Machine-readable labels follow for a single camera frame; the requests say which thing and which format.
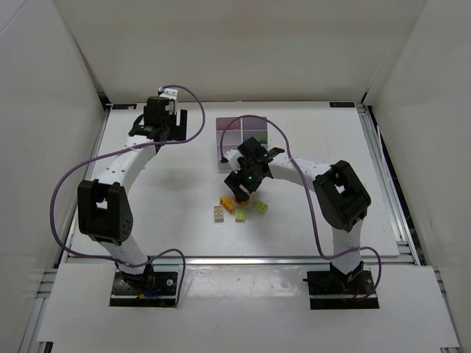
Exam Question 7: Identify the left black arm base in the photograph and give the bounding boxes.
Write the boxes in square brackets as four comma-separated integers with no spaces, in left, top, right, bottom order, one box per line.
[109,271,179,307]

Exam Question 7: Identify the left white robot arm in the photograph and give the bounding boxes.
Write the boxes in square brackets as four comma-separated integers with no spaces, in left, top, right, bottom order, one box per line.
[77,89,187,290]

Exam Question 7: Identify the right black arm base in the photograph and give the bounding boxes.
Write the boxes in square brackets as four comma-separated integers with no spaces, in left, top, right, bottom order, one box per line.
[303,269,380,310]

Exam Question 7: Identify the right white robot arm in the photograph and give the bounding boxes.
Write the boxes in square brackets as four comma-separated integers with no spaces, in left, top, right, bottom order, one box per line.
[221,138,371,286]

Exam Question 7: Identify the yellow curved lego brick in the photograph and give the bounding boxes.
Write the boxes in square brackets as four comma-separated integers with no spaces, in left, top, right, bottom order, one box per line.
[219,196,235,213]

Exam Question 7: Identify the light green lego brick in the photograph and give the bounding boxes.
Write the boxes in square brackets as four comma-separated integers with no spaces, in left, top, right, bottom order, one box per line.
[235,208,247,223]

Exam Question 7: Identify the light green curved lego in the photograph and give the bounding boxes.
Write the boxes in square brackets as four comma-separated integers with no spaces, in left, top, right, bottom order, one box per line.
[254,200,269,214]

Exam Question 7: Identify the cream lego brick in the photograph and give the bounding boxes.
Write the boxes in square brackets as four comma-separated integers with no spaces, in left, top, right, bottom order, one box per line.
[213,205,224,223]

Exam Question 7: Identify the left white divided container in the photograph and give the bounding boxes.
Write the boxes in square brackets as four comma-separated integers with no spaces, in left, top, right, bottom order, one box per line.
[216,117,242,171]

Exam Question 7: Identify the white divided container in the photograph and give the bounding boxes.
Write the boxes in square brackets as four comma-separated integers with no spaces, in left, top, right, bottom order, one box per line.
[216,117,242,171]
[242,117,268,147]

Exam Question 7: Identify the right white divided container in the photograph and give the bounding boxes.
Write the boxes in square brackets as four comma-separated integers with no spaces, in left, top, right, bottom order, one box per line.
[242,117,268,147]

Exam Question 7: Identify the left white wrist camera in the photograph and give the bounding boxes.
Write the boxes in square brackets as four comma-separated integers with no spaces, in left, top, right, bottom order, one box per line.
[157,87,178,115]

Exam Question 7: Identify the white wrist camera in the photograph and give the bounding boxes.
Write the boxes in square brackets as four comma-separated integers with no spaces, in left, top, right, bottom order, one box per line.
[157,87,178,115]
[220,149,242,172]

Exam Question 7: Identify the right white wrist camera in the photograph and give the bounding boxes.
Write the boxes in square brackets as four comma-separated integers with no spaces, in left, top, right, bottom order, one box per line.
[220,149,242,172]

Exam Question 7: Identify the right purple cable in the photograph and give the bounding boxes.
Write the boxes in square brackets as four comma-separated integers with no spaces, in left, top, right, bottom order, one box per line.
[218,115,383,299]

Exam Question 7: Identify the purple cable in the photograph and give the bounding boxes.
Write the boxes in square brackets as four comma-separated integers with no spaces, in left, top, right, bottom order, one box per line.
[218,115,383,299]
[52,84,205,306]

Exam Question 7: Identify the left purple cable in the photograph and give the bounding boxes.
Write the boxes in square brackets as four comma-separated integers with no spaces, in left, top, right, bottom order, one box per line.
[52,84,205,306]

